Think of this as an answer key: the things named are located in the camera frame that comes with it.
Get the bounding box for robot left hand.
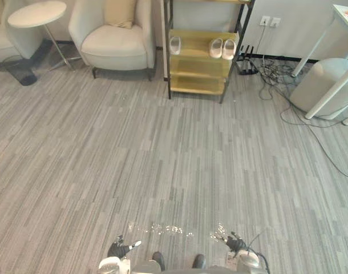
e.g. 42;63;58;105
107;235;143;259

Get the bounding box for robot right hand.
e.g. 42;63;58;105
224;231;248;253

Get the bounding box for robot right dark foot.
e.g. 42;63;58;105
192;253;207;269

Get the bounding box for robot dark foot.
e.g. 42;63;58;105
192;253;207;269
152;251;165;271

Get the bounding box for robot left dark foot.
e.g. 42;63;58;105
152;251;165;271

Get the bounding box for robot silver body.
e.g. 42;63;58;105
131;261;237;274

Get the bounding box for white cylindrical air purifier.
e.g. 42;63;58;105
289;58;348;120

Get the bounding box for black wifi router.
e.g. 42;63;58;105
236;45;258;76

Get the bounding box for white slipper of pair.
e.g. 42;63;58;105
221;39;236;61
209;38;224;59

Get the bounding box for single white slipper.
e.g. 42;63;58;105
169;36;183;55

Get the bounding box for white desk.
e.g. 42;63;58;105
291;4;348;126

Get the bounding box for cream upholstered armchair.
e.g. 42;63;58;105
67;0;157;81

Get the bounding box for beige cushion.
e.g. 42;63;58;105
103;0;137;30

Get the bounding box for round white side table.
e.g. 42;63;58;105
7;0;83;72

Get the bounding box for cream sofa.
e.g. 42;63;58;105
0;0;43;64

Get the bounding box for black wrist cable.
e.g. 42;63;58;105
246;227;270;274

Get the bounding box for black floor cable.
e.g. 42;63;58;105
280;85;348;180

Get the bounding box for tangled black cables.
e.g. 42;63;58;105
258;55;309;101

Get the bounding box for black frame wooden shoe rack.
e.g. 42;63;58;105
163;0;256;104

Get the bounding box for white cable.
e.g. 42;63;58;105
260;22;266;67

